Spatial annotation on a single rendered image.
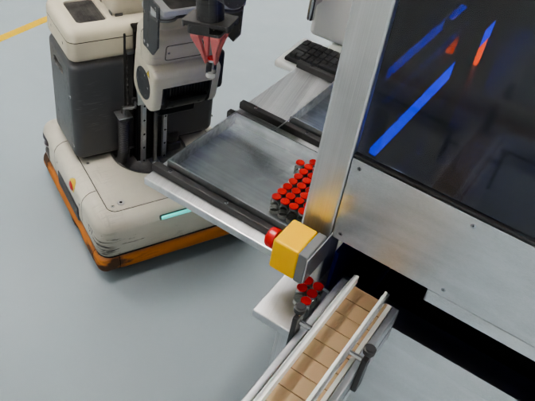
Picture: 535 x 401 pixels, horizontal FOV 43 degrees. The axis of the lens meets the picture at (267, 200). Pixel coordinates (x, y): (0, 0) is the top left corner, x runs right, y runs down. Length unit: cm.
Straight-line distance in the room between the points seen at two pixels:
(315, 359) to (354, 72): 48
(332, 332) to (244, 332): 116
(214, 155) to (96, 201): 84
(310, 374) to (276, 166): 60
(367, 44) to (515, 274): 43
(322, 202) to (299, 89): 71
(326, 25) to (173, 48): 54
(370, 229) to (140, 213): 125
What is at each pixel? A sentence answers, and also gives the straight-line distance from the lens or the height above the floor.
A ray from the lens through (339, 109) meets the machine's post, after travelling 110.
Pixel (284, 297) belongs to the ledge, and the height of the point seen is 88.
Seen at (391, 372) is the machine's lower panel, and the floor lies 75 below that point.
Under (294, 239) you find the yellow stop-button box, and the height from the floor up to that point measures 103.
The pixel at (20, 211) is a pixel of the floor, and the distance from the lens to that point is 275.
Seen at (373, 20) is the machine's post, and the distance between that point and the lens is 101.
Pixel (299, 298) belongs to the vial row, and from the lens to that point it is 128.
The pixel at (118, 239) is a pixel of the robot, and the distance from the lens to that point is 232.
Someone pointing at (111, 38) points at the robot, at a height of 76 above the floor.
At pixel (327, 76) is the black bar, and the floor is 90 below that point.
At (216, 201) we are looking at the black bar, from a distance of 145.
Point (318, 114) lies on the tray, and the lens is 179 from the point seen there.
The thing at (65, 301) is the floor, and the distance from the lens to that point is 243.
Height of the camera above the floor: 188
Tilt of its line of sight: 42 degrees down
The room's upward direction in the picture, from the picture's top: 10 degrees clockwise
